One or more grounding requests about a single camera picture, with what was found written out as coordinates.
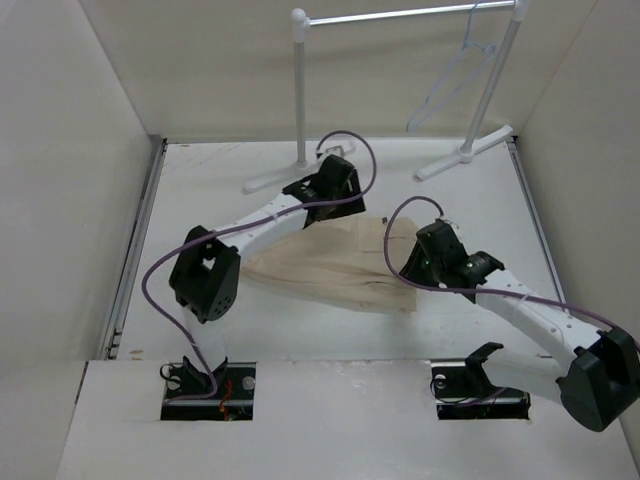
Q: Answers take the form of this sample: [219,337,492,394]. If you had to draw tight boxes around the beige trousers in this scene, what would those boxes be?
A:
[241,215,417,314]

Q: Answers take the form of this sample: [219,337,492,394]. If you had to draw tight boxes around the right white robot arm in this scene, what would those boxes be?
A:
[400,220,639,432]

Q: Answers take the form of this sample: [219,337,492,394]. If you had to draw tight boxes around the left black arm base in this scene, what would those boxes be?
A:
[159,357,257,422]

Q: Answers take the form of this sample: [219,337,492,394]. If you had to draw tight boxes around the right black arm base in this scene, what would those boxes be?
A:
[429,367,531,421]

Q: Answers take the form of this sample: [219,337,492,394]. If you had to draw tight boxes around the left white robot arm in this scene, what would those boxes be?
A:
[169,154,365,399]

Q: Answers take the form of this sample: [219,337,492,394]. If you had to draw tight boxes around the white clothes rack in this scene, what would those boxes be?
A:
[243,0,531,194]

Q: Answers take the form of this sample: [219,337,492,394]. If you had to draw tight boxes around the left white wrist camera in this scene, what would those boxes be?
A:
[319,145,345,159]

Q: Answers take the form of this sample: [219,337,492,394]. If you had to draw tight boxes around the light blue wire hanger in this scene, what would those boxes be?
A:
[406,1,497,133]

